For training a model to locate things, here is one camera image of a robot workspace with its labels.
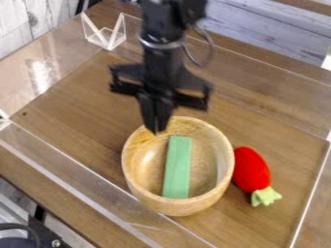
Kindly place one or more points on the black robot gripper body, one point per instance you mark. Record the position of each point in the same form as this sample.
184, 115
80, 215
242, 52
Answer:
161, 76

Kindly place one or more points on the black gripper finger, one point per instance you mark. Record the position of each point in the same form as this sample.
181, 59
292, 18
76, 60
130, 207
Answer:
162, 112
146, 112

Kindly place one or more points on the green rectangular block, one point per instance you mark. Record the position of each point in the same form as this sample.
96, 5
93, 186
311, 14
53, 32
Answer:
177, 164

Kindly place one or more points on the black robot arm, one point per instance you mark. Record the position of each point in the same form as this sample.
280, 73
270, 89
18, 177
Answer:
166, 19

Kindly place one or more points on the brown wooden bowl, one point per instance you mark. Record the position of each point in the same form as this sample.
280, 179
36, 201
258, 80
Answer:
142, 164

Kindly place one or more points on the red plush strawberry toy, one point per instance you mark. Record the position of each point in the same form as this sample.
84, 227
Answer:
252, 176

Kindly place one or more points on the clear acrylic tray wall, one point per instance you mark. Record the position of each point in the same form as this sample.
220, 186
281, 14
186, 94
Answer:
66, 136

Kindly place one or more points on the black table mount bracket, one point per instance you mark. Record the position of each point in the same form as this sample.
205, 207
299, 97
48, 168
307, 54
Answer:
22, 232

